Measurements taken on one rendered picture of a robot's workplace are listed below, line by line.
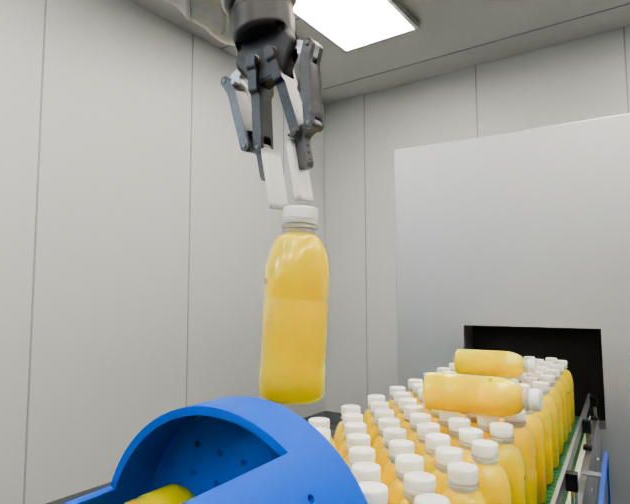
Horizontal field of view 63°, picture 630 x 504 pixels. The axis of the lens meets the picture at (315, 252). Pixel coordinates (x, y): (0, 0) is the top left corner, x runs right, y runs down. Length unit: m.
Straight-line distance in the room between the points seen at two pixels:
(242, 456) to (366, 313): 4.64
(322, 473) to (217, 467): 0.15
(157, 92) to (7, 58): 1.03
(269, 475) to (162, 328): 3.48
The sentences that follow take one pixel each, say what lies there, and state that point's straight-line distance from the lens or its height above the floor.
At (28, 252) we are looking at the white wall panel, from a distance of 3.36.
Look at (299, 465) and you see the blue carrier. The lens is 0.44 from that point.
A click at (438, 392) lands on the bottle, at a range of 1.04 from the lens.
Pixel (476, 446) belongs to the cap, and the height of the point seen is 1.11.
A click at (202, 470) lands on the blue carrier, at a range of 0.59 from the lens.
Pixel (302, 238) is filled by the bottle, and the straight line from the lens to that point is 0.55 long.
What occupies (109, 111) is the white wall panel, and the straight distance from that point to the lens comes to 3.79.
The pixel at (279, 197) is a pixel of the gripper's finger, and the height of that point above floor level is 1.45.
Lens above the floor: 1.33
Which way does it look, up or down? 5 degrees up
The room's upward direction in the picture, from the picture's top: straight up
